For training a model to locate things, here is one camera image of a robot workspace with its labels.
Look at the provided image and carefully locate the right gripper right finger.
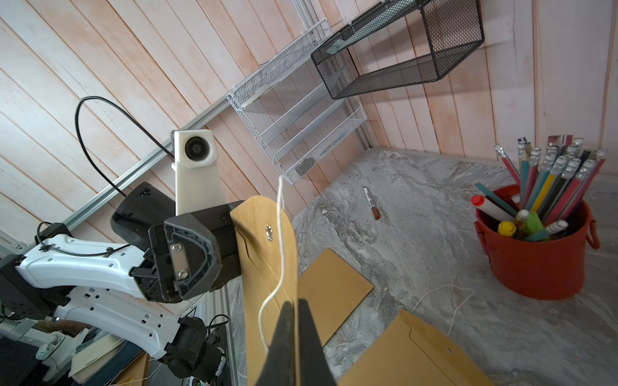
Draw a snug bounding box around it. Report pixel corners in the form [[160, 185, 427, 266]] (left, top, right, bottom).
[[298, 299, 336, 386]]

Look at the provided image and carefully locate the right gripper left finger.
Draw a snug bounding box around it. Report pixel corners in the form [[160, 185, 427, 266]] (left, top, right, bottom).
[[257, 302, 296, 386]]

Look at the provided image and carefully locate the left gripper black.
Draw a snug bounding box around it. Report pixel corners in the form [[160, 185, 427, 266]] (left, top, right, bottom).
[[130, 200, 243, 303]]

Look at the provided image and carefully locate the brown file bag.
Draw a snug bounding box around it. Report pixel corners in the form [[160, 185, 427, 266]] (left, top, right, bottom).
[[231, 179, 298, 385], [338, 309, 493, 385], [298, 249, 374, 346]]

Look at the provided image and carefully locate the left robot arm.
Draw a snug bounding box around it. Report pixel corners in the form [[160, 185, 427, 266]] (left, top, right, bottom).
[[1, 129, 241, 384]]

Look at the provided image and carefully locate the marker pen on table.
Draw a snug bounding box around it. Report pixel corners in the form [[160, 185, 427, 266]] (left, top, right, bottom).
[[363, 187, 381, 220]]

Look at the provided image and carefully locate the red pen holder cup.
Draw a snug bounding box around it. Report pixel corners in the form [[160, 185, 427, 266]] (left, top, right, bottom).
[[475, 201, 600, 300]]

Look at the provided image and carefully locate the black mesh basket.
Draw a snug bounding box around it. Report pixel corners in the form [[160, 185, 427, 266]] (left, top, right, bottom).
[[312, 1, 484, 99]]

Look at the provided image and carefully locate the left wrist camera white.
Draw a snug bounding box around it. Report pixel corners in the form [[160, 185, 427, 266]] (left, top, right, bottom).
[[172, 129, 227, 216]]

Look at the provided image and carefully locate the white wire shelf rack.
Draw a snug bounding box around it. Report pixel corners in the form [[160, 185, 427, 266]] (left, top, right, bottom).
[[226, 19, 367, 184]]

